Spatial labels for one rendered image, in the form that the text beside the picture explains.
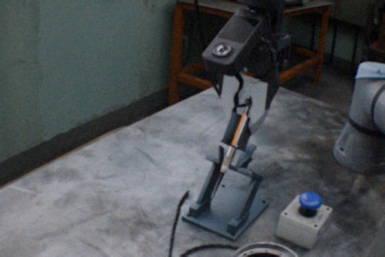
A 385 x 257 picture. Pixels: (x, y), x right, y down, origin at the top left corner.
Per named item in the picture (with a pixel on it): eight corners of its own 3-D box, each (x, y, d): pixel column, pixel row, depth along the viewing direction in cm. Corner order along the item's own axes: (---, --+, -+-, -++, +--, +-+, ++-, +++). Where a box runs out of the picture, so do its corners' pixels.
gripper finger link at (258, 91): (280, 128, 69) (282, 71, 66) (265, 141, 65) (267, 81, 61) (262, 124, 71) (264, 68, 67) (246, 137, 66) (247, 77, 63)
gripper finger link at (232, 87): (247, 118, 72) (260, 66, 67) (230, 131, 67) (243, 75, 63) (231, 110, 73) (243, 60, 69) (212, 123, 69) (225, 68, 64)
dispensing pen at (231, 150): (198, 195, 65) (240, 88, 66) (208, 197, 69) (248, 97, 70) (210, 200, 64) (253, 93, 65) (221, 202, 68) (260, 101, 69)
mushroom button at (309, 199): (310, 231, 66) (317, 207, 63) (289, 222, 68) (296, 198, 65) (319, 219, 69) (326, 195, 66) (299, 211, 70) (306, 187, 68)
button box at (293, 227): (311, 251, 65) (318, 228, 63) (274, 235, 68) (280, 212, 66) (328, 225, 71) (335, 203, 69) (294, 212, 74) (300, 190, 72)
